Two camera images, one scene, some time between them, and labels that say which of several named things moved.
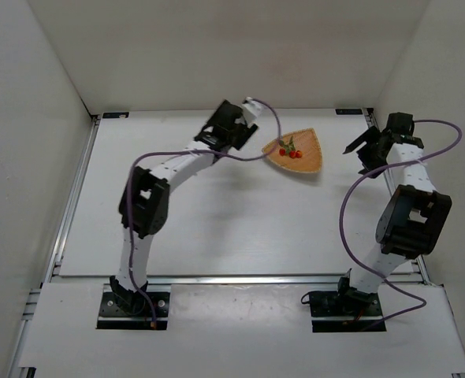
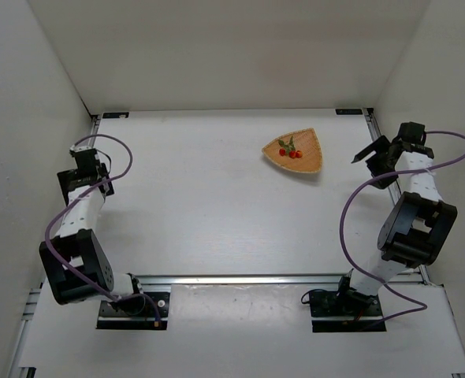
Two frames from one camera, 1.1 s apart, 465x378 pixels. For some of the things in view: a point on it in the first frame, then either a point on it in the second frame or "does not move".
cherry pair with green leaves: [290, 148] does not move
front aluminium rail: [225, 280] does not move
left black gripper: [244, 136] to [68, 181]
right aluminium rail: [416, 261] does not move
